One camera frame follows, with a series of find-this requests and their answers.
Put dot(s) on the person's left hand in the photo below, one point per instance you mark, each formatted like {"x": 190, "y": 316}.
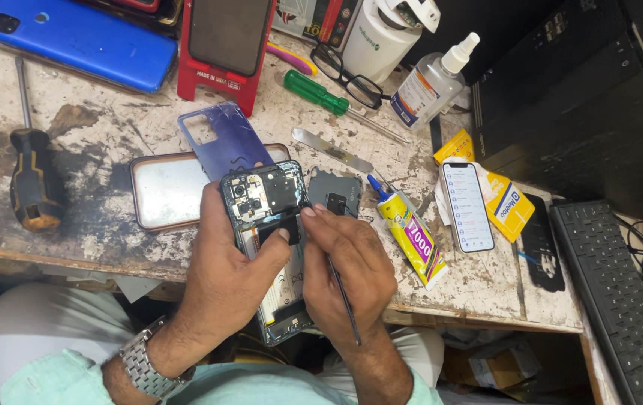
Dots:
{"x": 220, "y": 281}

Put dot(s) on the person's right hand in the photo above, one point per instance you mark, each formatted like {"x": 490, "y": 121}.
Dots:
{"x": 355, "y": 281}

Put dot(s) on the thin black tweezers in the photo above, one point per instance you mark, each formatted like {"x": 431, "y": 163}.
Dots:
{"x": 346, "y": 309}

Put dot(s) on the smartphone without back cover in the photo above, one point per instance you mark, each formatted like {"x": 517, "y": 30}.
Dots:
{"x": 265, "y": 194}

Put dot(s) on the yellow glue tube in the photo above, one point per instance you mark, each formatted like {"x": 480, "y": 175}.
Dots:
{"x": 414, "y": 236}

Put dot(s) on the dark grey inner phone plate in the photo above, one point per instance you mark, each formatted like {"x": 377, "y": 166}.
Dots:
{"x": 344, "y": 185}

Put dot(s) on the smartphone in clear brown-edged case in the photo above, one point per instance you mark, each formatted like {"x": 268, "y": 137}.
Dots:
{"x": 169, "y": 191}

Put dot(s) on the silver metal wristwatch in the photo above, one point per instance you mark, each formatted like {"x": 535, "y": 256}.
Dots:
{"x": 150, "y": 365}

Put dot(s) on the flat metal spudger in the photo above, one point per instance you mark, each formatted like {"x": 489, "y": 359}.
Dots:
{"x": 330, "y": 149}

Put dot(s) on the white smartphone with lit screen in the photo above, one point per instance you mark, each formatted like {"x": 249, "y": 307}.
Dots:
{"x": 469, "y": 208}

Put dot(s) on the blue phone back cover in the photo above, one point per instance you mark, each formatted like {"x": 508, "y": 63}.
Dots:
{"x": 231, "y": 135}

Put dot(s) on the cardboard carton under table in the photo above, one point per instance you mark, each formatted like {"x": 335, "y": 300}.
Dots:
{"x": 490, "y": 363}

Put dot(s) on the yellow paper packet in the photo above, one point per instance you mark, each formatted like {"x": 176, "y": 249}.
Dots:
{"x": 507, "y": 211}

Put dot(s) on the person's light green shirt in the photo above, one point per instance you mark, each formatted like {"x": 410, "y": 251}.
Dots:
{"x": 62, "y": 382}

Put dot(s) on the red phone stand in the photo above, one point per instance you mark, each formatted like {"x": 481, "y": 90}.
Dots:
{"x": 217, "y": 84}

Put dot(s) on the black eyeglasses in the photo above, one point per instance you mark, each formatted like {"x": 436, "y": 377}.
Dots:
{"x": 349, "y": 79}

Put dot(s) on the clear spray bottle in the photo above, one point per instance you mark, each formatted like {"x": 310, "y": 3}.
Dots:
{"x": 425, "y": 90}

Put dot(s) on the black and yellow screwdriver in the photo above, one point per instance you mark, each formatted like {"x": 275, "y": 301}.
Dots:
{"x": 35, "y": 180}

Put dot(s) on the pink and yellow tool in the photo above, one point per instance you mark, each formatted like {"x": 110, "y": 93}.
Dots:
{"x": 293, "y": 59}

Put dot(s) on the white cylindrical container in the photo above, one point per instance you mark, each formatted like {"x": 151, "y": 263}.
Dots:
{"x": 377, "y": 45}

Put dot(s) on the black smartphone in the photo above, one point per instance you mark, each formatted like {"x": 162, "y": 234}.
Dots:
{"x": 231, "y": 34}

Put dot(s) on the colourful cardboard box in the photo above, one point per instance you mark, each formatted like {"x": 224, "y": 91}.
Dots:
{"x": 313, "y": 19}

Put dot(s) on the black keyboard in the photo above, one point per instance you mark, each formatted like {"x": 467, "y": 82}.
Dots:
{"x": 619, "y": 304}

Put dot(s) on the blue smartphone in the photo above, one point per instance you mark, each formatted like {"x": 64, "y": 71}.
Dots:
{"x": 82, "y": 42}

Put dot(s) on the pile of dark phones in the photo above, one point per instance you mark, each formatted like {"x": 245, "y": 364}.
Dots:
{"x": 130, "y": 8}

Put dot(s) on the black computer case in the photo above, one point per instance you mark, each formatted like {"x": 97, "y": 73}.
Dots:
{"x": 580, "y": 101}

